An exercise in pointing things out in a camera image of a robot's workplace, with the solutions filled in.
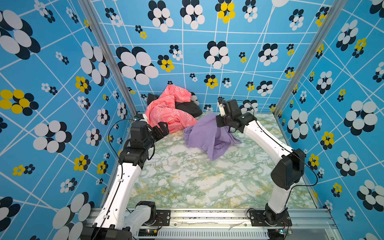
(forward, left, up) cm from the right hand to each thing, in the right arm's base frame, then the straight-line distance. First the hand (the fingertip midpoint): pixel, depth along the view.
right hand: (220, 117), depth 87 cm
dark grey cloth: (+23, +20, -12) cm, 33 cm away
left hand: (-13, +31, +8) cm, 34 cm away
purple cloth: (-4, +9, -12) cm, 15 cm away
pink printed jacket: (+12, +37, -4) cm, 40 cm away
